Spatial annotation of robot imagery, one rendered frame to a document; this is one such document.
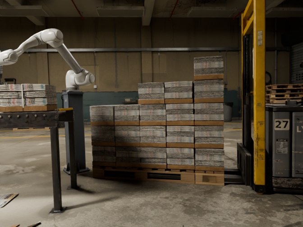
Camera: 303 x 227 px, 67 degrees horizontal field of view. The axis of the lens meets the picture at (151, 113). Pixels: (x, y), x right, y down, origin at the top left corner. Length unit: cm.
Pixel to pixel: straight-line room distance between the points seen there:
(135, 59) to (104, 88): 170
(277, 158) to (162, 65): 755
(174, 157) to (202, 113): 54
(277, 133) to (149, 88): 129
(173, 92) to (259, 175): 111
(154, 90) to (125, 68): 691
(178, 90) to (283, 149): 109
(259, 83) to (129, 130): 136
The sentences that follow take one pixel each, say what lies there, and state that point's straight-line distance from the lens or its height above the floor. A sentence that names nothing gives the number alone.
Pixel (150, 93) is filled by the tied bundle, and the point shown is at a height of 94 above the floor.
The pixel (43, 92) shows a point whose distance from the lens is 210.
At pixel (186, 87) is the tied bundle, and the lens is 236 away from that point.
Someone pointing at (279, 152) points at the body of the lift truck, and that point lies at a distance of 233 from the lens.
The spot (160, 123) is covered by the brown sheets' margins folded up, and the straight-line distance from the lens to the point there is 240.
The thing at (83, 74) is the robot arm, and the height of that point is 120.
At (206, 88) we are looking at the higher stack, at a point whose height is 97.
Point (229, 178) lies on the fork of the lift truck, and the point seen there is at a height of 7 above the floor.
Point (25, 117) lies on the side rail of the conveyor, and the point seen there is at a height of 76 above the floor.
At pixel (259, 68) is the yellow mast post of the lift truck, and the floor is 113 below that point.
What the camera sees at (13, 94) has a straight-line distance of 220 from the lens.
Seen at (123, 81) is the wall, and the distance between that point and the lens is 922.
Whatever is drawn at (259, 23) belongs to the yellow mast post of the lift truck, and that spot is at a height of 150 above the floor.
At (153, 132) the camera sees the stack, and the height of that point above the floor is 54.
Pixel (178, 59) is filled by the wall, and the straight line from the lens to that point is 952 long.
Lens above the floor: 86
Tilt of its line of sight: 3 degrees down
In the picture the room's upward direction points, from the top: 1 degrees counter-clockwise
